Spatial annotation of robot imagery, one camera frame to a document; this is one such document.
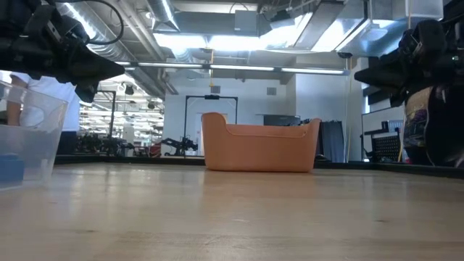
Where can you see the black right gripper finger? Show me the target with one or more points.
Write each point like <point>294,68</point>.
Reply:
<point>388,74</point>
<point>401,95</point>

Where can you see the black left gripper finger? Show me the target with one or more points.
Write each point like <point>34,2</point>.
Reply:
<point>88,91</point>
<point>90,67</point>

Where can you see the blue studded toy block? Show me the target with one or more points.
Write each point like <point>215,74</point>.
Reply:
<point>11,170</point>

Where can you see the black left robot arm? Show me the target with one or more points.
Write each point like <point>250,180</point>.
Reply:
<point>11,7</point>

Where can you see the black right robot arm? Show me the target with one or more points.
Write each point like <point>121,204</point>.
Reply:
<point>456,9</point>

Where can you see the black lab robot arm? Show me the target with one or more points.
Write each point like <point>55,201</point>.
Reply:
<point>179,145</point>

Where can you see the white panel board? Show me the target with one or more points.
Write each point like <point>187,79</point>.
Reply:
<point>373,116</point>

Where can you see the person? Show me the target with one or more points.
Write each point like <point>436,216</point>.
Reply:
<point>54,105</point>
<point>442,127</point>

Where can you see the black ceiling spotlight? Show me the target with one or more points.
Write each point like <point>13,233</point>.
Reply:
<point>129,90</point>
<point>151,106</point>

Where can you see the black pegboard cart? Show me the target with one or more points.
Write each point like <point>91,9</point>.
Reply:
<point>386,146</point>

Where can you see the cluttered lab workbench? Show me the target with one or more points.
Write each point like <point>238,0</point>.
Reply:
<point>108,143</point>

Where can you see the clear plastic bin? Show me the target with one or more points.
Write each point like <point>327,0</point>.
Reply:
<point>36,145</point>

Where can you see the dark grey curtain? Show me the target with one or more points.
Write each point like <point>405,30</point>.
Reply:
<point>331,141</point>

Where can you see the long ceiling light bar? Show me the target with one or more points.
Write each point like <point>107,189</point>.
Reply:
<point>239,67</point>

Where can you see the orange plastic bin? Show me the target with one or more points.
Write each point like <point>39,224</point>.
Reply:
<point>261,152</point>

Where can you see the grey ceiling box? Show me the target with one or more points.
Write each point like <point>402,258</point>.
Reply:
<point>246,23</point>

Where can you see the silver spiral ceiling duct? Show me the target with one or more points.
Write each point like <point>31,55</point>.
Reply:
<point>108,40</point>

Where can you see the black ceiling camera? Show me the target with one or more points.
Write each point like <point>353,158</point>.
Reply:
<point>344,55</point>

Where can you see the silver rectangular ceiling duct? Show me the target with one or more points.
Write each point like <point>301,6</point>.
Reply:
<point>326,25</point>

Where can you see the grey square wall vent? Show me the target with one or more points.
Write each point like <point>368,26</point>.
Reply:
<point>215,90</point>
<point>271,91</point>

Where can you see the black gantry frame with camera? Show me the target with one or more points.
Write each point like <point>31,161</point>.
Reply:
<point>211,97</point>

